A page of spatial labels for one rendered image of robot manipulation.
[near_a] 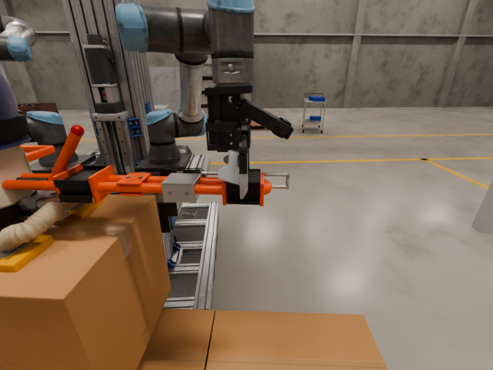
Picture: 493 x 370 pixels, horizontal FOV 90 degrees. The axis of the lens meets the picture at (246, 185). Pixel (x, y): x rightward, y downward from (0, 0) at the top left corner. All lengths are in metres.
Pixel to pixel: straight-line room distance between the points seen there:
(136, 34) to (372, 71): 12.35
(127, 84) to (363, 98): 11.80
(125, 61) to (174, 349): 1.23
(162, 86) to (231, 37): 10.85
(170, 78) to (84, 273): 10.80
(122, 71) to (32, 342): 1.09
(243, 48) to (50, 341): 0.64
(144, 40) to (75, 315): 0.51
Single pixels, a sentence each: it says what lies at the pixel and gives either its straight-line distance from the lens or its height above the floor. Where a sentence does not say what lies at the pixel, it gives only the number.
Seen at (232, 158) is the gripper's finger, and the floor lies 1.28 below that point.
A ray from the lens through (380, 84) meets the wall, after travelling 12.95.
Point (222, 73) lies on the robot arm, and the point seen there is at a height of 1.42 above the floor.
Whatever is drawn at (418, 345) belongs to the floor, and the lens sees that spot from 1.96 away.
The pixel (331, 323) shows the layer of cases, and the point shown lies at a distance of 1.14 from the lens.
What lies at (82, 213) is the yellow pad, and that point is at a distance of 0.78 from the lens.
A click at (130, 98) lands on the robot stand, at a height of 1.31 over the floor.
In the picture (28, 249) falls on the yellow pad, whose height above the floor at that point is 1.09.
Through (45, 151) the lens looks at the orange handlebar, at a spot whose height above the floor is 1.20.
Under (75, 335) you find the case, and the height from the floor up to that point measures 0.98.
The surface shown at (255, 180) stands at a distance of 0.49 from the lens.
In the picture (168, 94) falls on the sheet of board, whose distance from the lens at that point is 11.22.
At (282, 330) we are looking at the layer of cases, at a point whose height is 0.54.
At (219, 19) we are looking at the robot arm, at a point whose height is 1.50.
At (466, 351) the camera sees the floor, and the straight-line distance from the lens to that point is 2.08.
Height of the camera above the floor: 1.42
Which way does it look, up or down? 24 degrees down
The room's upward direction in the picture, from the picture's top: straight up
